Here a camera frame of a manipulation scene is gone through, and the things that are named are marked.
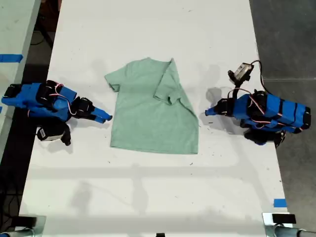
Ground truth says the pale green T-shirt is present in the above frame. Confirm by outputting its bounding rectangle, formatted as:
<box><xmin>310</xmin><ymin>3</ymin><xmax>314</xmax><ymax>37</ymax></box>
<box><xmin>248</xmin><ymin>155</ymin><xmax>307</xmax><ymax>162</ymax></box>
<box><xmin>104</xmin><ymin>57</ymin><xmax>199</xmax><ymax>155</ymax></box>

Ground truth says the long blue tape strip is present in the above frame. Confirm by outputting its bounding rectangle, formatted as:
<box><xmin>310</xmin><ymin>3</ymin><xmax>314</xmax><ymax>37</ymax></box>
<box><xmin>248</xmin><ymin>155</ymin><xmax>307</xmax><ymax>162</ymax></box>
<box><xmin>0</xmin><ymin>54</ymin><xmax>24</xmax><ymax>63</ymax></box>

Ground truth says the white side table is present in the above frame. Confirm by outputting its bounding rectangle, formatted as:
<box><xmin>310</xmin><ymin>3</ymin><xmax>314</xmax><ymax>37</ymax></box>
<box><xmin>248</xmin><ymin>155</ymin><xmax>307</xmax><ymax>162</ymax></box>
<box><xmin>0</xmin><ymin>0</ymin><xmax>42</xmax><ymax>158</ymax></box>

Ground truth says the silver metal table clamp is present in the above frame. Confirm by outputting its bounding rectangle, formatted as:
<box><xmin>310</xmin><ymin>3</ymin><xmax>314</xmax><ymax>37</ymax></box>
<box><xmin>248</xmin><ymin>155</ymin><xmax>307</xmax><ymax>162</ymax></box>
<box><xmin>0</xmin><ymin>215</ymin><xmax>47</xmax><ymax>237</ymax></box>
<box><xmin>262</xmin><ymin>212</ymin><xmax>316</xmax><ymax>237</ymax></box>

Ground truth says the small black box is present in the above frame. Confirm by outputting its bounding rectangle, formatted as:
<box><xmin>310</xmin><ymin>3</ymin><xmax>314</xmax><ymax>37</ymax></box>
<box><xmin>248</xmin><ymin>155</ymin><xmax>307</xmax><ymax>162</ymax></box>
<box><xmin>17</xmin><ymin>216</ymin><xmax>38</xmax><ymax>228</ymax></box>
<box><xmin>272</xmin><ymin>213</ymin><xmax>296</xmax><ymax>225</ymax></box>

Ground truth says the black camera stalk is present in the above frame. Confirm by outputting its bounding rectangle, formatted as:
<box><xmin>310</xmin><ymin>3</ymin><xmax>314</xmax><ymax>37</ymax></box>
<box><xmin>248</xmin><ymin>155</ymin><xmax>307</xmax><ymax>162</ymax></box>
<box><xmin>228</xmin><ymin>80</ymin><xmax>244</xmax><ymax>99</ymax></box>
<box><xmin>60</xmin><ymin>123</ymin><xmax>73</xmax><ymax>147</ymax></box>

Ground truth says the grey and black camera box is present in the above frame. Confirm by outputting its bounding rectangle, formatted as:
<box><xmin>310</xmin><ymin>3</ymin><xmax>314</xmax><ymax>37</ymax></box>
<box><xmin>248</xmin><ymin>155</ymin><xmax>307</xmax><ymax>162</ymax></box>
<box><xmin>227</xmin><ymin>62</ymin><xmax>255</xmax><ymax>81</ymax></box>

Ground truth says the white and black camera box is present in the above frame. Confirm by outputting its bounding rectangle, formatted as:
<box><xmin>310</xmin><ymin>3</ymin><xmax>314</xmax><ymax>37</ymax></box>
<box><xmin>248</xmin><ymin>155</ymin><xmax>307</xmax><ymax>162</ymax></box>
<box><xmin>36</xmin><ymin>122</ymin><xmax>65</xmax><ymax>142</ymax></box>

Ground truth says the black camera cable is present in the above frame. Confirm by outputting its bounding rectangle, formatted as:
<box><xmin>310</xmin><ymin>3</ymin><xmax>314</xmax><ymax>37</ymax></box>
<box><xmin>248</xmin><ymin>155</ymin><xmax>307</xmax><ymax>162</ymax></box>
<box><xmin>251</xmin><ymin>60</ymin><xmax>269</xmax><ymax>94</ymax></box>

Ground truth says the black floor cable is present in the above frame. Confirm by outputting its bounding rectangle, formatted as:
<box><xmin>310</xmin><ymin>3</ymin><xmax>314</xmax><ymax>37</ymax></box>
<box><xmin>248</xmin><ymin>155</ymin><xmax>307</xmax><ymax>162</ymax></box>
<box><xmin>30</xmin><ymin>23</ymin><xmax>54</xmax><ymax>49</ymax></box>

